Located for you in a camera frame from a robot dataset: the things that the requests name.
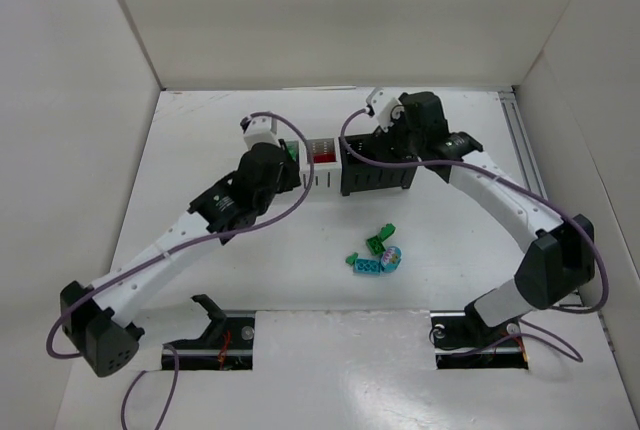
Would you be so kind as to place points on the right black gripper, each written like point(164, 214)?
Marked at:
point(388, 140)

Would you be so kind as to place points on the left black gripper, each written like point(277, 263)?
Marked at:
point(288, 170)

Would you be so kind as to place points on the green and blue lego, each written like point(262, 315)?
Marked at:
point(293, 149)

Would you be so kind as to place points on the red rounded lego brick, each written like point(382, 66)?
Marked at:
point(324, 158)

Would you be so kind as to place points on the green square lego brick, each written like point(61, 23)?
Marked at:
point(375, 245)

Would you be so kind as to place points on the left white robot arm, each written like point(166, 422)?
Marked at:
point(101, 320)

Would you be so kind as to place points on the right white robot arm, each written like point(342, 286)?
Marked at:
point(557, 257)

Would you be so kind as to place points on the black double container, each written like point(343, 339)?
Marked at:
point(358, 176)

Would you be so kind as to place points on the white double container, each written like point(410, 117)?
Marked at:
point(324, 180)

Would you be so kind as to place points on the cyan printed round lego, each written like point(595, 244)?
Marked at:
point(390, 259)

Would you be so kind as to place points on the small green lego piece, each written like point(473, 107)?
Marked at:
point(351, 259)

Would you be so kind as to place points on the cyan flat lego brick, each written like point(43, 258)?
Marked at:
point(367, 267)

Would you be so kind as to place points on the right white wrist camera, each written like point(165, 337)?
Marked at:
point(385, 106)

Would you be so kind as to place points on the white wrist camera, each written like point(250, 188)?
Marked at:
point(385, 106)
point(261, 129)

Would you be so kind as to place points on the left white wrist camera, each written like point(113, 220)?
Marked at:
point(261, 129)

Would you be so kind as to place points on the aluminium rail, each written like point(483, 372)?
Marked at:
point(524, 152)

